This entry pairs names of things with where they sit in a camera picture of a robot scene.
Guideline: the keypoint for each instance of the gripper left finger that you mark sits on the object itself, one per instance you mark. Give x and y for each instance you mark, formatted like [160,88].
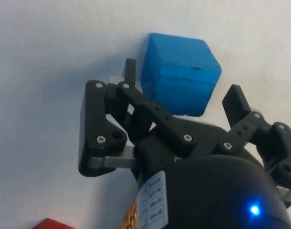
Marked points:
[95,124]

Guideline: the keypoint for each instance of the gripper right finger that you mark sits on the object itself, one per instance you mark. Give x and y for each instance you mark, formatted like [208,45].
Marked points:
[241,126]

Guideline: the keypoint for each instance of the blue cube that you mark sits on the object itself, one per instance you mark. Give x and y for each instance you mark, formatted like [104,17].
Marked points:
[183,78]

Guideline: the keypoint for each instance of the wicker basket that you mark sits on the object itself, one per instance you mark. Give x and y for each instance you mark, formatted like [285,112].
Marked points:
[130,215]

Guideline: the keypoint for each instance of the red block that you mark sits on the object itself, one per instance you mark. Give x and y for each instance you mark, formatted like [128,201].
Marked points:
[48,224]

